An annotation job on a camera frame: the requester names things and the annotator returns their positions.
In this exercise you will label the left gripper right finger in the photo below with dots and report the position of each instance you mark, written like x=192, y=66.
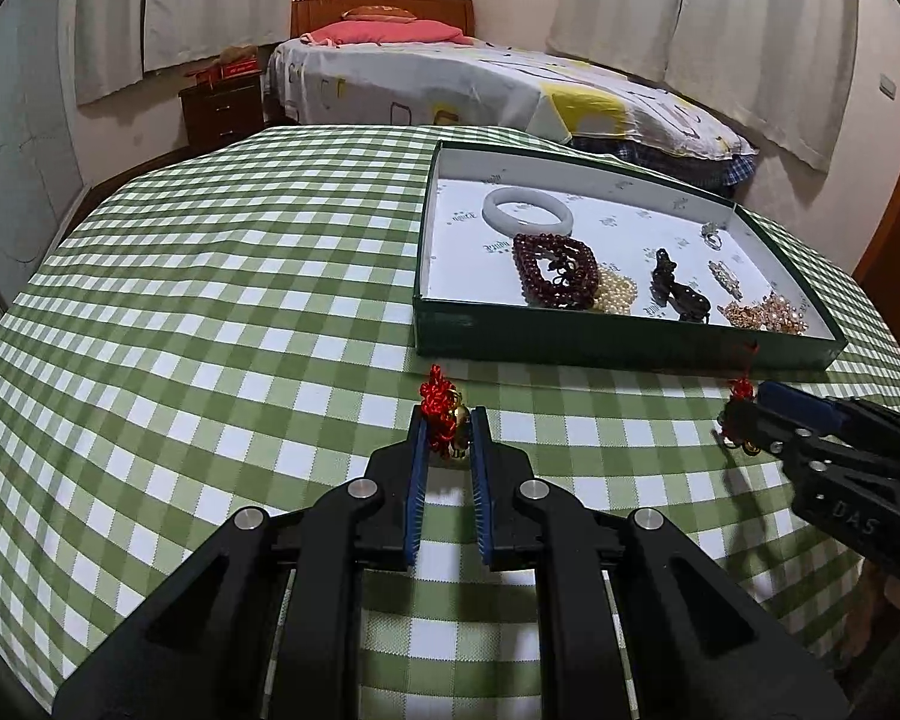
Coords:
x=507, y=537

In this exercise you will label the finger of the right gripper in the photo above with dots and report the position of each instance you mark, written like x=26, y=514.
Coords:
x=821, y=415
x=773, y=434

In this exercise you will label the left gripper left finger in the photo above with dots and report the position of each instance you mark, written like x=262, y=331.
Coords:
x=392, y=533

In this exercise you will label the red knot gold ingot charm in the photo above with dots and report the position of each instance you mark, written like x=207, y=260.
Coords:
x=741, y=393

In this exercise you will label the red knot gold turtle charm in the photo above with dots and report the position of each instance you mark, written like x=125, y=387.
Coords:
x=446, y=416

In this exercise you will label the black gourd pendant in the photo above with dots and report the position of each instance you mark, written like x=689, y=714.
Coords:
x=689, y=304

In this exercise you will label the silver rhinestone clip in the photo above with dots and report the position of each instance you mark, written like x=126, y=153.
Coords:
x=727, y=279

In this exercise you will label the white jade bangle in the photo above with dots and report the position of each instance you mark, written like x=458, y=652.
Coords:
x=522, y=210

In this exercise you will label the person's hand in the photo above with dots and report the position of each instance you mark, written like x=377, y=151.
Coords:
x=873, y=618

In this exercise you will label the green checkered tablecloth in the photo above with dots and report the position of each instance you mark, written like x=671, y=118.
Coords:
x=237, y=330

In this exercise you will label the green shallow cardboard box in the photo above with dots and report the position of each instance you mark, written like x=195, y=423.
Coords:
x=585, y=299

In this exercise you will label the bed with patterned sheet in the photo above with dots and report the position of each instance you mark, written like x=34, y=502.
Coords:
x=563, y=100

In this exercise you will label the right white curtain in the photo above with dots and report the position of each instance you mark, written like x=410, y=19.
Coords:
x=780, y=68

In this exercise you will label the white curtain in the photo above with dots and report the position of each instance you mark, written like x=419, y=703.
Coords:
x=117, y=42
x=780, y=68

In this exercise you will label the dark wooden nightstand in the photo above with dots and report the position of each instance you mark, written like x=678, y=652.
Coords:
x=222, y=114

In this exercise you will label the red items on nightstand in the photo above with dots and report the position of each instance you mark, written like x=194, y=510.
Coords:
x=233, y=62

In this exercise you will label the pink pillow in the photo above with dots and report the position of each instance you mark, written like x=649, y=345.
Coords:
x=350, y=33

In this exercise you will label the orange embroidered pillow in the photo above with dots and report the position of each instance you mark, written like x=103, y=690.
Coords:
x=379, y=14

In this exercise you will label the wooden headboard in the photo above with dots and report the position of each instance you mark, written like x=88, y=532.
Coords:
x=306, y=15

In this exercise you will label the left white curtain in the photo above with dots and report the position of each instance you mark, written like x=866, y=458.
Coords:
x=117, y=42

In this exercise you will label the wall light switch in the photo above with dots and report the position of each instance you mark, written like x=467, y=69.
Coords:
x=887, y=87

